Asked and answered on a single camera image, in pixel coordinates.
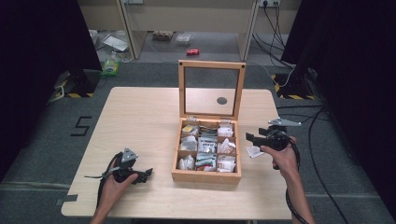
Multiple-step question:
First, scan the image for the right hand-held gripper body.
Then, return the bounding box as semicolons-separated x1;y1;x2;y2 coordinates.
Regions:
260;117;303;152

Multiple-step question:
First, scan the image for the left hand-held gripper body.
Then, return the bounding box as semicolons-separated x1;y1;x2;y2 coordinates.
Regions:
111;147;145;185

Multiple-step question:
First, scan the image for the white tea packet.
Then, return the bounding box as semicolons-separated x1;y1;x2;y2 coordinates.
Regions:
246;145;265;160

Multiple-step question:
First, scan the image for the wooden box with window lid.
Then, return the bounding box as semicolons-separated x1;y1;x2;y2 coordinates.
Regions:
171;60;247;185

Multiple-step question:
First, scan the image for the person's right hand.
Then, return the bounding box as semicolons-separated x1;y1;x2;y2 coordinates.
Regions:
260;135;301;183

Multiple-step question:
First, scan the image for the person's left hand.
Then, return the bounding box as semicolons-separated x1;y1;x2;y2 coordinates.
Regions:
99;173;139;210

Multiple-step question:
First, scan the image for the group of tea packets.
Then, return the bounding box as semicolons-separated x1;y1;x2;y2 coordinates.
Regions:
177;123;237;174

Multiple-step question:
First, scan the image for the stand base with striped tape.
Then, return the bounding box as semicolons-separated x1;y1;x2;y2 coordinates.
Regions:
48;69;101;104
270;72;316;101

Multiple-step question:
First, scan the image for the black tape floor mark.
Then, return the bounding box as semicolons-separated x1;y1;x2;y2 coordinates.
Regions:
70;116;93;137

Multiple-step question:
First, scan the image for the black curtain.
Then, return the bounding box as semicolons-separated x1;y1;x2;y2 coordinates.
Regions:
0;0;103;183
280;0;396;220

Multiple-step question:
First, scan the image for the white flat tray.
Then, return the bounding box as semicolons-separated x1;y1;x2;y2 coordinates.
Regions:
102;34;130;52

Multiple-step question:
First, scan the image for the clear plastic container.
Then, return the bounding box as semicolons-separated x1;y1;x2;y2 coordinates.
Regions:
175;33;192;48

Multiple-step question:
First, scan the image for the brown egg carton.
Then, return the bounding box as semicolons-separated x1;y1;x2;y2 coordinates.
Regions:
151;30;175;42

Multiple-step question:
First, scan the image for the left hand-held gripper cable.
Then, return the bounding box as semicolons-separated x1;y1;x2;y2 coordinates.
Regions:
96;151;124;209

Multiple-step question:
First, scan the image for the grey strap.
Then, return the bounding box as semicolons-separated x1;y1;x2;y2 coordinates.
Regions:
84;167;121;180

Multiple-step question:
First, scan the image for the black floor cable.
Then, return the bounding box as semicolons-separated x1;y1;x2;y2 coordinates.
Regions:
276;104;350;224

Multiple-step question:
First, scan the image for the white cable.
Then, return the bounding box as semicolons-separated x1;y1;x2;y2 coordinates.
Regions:
247;60;296;89

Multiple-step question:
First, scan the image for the bundle of black cables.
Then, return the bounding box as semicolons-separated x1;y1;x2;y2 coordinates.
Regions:
251;2;296;67

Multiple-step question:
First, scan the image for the white wall socket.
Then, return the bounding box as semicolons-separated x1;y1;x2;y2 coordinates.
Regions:
258;0;281;8

